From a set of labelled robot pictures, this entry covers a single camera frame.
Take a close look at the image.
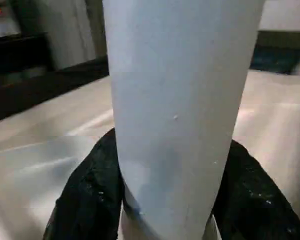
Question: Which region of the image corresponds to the white plastic table leg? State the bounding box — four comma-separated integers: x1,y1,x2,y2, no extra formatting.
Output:
101,0,267,240

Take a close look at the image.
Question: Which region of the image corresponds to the beige curtain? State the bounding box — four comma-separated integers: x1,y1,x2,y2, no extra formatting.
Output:
12,0,110,71

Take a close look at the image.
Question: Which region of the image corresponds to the white plastic table top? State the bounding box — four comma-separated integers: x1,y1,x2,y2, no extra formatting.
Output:
0,69,300,240

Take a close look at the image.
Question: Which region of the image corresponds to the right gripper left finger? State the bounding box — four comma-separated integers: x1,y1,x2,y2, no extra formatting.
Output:
42,127,127,240

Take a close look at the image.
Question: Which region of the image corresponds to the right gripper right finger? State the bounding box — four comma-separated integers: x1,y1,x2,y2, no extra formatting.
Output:
210,140,300,240

